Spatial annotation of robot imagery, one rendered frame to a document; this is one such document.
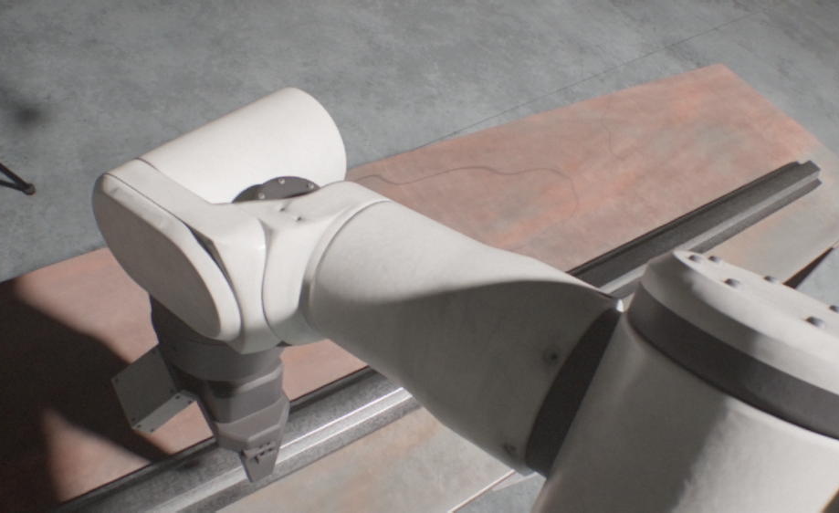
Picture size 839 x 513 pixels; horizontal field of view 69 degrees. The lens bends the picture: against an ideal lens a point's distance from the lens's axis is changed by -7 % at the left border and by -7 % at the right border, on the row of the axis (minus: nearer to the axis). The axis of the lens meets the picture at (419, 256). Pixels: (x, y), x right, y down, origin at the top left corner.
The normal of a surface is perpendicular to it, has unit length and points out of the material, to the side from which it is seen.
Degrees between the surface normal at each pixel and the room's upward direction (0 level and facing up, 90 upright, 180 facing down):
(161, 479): 0
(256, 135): 11
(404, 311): 51
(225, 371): 90
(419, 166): 0
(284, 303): 77
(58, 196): 0
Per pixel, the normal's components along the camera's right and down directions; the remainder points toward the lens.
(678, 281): -0.44, -0.82
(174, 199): 0.00, -0.77
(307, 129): 0.53, -0.29
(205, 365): -0.05, 0.75
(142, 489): 0.20, -0.64
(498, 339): -0.40, -0.29
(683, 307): -0.88, -0.22
